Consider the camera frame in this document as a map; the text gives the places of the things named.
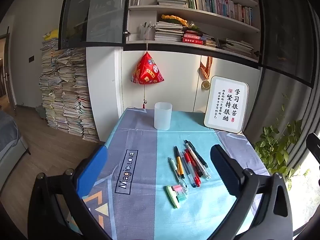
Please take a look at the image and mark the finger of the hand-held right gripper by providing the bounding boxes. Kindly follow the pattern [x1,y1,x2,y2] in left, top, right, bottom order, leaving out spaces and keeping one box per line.
[306,132,320,156]

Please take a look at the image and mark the stack of red books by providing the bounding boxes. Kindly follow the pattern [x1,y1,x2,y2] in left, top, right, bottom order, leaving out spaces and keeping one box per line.
[182,30,207,44]

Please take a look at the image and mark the grey bed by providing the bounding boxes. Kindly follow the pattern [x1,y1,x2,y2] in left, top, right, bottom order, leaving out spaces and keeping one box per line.
[0,110,29,188]

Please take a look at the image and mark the yellow artificial flowers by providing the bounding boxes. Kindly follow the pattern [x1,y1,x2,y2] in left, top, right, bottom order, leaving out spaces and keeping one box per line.
[161,14,188,27]

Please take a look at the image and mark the blue and grey tablecloth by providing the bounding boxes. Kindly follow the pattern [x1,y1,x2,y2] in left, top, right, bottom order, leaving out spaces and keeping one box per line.
[67,107,272,240]

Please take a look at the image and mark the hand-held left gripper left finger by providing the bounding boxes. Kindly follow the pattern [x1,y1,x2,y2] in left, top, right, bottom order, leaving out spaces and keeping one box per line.
[27,144,118,240]

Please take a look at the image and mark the gold medal striped ribbon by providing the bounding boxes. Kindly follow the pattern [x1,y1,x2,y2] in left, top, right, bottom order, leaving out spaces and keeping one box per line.
[199,56,213,90]

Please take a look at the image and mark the clear pen grey grip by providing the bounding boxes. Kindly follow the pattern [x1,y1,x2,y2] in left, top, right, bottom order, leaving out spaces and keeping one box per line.
[186,147,207,178]

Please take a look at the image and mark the row of upright books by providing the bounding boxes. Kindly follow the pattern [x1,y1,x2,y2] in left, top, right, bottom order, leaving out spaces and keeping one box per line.
[186,0,253,26]

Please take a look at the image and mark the red pyramid hanging ornament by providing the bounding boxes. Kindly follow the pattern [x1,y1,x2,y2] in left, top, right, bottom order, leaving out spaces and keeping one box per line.
[131,38,165,109]

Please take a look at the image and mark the stack of white papers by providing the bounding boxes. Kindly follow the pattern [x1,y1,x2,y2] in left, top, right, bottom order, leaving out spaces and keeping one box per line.
[157,0,188,7]

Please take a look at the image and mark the tall pile of books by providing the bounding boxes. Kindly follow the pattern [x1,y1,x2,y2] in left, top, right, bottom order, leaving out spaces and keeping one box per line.
[39,40,100,143]

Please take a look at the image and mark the yellow and black pen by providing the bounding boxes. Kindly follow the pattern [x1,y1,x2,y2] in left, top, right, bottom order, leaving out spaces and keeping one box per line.
[174,146,185,178]

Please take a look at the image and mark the white lower cabinet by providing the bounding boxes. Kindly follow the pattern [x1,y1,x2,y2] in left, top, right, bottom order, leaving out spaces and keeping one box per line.
[86,45,263,143]

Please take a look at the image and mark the framed calligraphy sign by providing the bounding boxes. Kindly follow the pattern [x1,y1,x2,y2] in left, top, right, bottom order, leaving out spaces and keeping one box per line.
[204,76,249,133]

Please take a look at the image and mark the stack of thin booklets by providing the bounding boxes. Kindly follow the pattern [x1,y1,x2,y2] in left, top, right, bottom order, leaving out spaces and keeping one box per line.
[217,38,254,57]

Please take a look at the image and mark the slim white pen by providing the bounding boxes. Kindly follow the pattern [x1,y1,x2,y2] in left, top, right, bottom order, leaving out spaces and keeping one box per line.
[187,145,211,180]

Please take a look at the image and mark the wooden door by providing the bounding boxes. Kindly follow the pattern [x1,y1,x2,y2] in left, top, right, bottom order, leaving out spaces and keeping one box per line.
[0,34,10,98]

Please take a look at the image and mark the stack of magazines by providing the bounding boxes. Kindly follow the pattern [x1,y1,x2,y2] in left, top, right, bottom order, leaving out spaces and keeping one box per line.
[154,21,184,42]

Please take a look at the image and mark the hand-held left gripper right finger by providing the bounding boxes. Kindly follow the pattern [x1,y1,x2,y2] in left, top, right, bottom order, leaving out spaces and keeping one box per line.
[200,144,293,240]

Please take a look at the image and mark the dark glass cabinet door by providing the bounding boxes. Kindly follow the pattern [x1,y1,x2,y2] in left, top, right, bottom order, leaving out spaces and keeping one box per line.
[255,0,318,88]
[59,0,132,50]

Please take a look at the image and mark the yellow plush toy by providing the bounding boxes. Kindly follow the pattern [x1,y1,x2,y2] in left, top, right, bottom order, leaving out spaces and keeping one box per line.
[42,29,59,41]

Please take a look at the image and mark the clear pen red cap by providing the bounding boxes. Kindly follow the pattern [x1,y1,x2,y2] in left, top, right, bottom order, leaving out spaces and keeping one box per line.
[184,150,201,187]

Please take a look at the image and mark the clear shelf pen holder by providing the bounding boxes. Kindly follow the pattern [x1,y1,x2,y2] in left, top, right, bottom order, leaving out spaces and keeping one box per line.
[139,22,155,40]

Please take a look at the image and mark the green highlighter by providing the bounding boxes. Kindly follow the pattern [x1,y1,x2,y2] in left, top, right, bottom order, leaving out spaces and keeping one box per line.
[164,185,181,209]

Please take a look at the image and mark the pink and green correction tape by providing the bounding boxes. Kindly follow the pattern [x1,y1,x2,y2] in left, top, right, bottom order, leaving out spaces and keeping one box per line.
[172,184,188,201]

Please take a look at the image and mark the green leafy plant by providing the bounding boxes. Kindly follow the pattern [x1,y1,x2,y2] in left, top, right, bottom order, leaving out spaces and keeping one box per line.
[254,94,304,190]

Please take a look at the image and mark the light green pen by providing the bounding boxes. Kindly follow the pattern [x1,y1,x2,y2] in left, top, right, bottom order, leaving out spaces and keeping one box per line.
[169,157,187,188]

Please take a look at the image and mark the white bookshelf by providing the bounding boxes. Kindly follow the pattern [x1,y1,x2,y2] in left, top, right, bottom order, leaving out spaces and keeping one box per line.
[122,0,262,63]

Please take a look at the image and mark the translucent white pen cup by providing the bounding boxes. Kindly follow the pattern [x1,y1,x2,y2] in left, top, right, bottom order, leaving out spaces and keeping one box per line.
[154,102,172,130]

